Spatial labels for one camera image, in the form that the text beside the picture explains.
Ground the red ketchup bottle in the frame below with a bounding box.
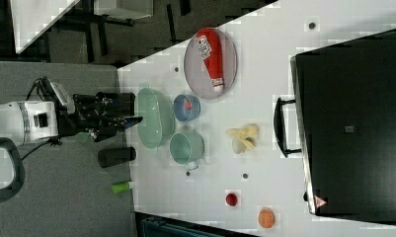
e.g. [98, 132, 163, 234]
[196, 28, 224, 93]

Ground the red strawberry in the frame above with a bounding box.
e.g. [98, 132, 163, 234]
[185, 102, 192, 111]

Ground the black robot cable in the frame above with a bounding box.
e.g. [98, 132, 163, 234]
[20, 77, 62, 162]

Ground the orange fruit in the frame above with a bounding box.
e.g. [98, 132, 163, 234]
[258, 208, 275, 228]

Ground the grey round plate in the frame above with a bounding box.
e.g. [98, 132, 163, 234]
[184, 28, 237, 100]

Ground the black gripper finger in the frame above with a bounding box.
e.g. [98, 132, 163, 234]
[119, 117, 143, 131]

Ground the green perforated colander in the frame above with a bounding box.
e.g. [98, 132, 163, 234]
[137, 88, 175, 149]

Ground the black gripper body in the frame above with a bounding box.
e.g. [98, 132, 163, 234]
[56, 92, 121, 142]

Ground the small red fruit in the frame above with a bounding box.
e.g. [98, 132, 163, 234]
[225, 193, 238, 206]

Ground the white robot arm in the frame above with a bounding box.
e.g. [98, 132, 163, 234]
[0, 92, 142, 145]

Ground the blue bowl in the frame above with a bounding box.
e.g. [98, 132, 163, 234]
[174, 95, 200, 122]

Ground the peeled plush banana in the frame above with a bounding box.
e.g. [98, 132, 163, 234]
[226, 123, 259, 154]

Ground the green mug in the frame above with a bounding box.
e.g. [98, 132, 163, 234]
[169, 131, 204, 171]

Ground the green bottle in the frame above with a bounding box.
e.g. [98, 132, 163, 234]
[111, 181, 135, 195]

